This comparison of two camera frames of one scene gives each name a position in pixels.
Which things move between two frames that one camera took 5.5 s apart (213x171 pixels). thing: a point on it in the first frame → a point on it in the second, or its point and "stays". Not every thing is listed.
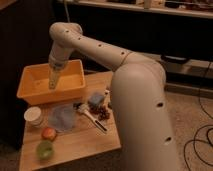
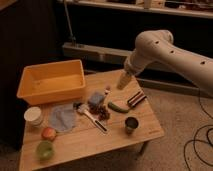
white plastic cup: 33,117 stays
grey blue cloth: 61,116 stays
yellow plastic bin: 34,88 stays
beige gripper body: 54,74 → 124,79
